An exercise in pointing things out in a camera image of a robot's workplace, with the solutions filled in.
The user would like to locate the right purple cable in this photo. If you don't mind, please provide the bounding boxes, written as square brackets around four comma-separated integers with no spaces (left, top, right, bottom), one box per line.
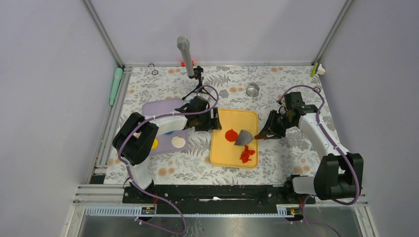
[278,85,361,237]

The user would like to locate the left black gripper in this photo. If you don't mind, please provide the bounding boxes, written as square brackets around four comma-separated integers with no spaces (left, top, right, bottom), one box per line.
[196,108,221,132]

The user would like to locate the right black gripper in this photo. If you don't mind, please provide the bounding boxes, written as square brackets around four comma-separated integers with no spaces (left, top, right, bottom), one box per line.
[258,110,295,140]

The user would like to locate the red dough scrap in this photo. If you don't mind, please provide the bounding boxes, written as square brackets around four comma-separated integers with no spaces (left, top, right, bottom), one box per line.
[240,145,256,163]

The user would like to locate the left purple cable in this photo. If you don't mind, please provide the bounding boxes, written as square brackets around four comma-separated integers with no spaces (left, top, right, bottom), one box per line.
[117,85,219,236]

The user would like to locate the metal dough scraper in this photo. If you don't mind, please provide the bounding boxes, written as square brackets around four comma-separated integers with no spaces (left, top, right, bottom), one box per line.
[234,130,267,146]

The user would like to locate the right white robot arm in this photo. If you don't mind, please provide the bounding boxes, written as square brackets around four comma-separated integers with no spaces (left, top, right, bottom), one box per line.
[255,92,364,203]

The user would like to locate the white corner clip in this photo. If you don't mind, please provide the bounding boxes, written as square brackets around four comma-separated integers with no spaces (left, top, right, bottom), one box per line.
[310,62,326,77]

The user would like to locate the red dough ball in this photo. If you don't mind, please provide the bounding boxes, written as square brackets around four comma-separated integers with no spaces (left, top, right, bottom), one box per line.
[225,129,238,142]

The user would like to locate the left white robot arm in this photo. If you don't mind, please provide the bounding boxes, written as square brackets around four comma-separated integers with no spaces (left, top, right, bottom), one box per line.
[112,95,222,203]

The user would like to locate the yellow tray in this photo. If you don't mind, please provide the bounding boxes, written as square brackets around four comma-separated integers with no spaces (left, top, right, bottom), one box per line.
[210,109,258,169]

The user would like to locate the purple cable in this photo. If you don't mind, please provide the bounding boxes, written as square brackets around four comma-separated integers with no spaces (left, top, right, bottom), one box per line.
[117,85,219,236]
[278,85,361,237]

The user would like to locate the purple tray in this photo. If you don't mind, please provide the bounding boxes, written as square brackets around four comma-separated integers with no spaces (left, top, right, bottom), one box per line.
[141,98,188,156]

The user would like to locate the flat yellow dough disc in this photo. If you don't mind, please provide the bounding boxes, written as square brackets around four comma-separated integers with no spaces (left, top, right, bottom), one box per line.
[151,139,159,150]

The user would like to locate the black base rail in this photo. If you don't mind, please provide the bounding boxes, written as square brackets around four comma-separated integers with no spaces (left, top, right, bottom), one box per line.
[122,184,305,215]

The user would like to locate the grey microphone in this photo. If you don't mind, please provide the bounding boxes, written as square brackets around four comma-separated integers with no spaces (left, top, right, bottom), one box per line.
[176,36,195,79]

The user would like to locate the black mini tripod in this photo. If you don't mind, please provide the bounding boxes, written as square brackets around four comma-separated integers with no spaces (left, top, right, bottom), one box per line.
[181,64,217,101]

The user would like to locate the flat white dough disc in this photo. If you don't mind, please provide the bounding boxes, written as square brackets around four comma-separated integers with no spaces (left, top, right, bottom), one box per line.
[171,136,186,148]

